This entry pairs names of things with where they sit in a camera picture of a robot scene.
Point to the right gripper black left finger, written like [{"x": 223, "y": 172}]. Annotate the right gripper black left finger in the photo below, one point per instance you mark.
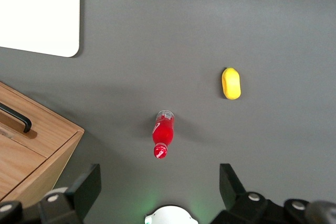
[{"x": 84, "y": 187}]

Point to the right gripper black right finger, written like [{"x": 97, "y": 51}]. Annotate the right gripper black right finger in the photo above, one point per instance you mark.
[{"x": 232, "y": 190}]

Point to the red coke bottle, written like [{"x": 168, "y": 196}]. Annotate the red coke bottle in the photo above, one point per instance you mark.
[{"x": 163, "y": 133}]

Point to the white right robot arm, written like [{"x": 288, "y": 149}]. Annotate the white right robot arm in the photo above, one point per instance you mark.
[{"x": 170, "y": 216}]

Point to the white rectangular tray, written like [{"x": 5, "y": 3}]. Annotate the white rectangular tray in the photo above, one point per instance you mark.
[{"x": 36, "y": 11}]

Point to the wooden two-drawer cabinet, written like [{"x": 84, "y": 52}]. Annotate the wooden two-drawer cabinet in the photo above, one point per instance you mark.
[{"x": 39, "y": 140}]

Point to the yellow lemon toy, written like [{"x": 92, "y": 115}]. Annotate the yellow lemon toy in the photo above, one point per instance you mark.
[{"x": 231, "y": 83}]

